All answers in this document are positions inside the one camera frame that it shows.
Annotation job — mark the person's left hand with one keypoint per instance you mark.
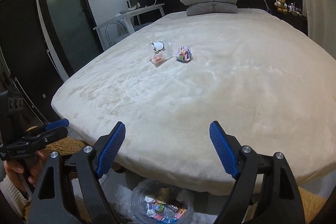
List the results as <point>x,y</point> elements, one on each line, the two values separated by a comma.
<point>13,169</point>

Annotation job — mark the white desk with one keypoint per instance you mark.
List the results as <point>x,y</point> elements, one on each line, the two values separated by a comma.
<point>127,19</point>

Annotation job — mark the black wardrobe panel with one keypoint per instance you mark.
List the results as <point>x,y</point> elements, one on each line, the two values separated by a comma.
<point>24,50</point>

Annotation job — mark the dark glass door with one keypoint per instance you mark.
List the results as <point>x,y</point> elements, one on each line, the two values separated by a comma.
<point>70,25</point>

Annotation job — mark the clear trash bag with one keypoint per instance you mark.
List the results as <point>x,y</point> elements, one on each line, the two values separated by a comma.
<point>153,201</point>

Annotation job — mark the brown teddy bear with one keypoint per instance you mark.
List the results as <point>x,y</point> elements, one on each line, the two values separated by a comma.
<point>281,6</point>

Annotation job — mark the lower grey pillow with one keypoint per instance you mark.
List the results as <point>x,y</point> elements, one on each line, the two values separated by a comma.
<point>211,7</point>

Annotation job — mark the purple colourful snack wrapper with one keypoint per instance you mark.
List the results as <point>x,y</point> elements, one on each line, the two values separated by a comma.
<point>184,54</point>

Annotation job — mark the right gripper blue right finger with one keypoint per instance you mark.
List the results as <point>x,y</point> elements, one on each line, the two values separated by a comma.
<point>241,162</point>

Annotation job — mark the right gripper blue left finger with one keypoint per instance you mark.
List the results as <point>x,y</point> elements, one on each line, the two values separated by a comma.
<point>92,162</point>

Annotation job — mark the beige plush bed blanket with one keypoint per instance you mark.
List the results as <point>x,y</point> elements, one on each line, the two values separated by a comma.
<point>264,81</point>

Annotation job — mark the white wire chair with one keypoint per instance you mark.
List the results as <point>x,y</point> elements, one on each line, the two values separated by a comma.
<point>115,32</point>

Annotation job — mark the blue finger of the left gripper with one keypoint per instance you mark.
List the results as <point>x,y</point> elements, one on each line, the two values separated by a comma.
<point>60,123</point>
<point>54,134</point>

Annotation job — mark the clear plastic printed cup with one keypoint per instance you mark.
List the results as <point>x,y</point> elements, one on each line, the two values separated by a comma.
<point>160,52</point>

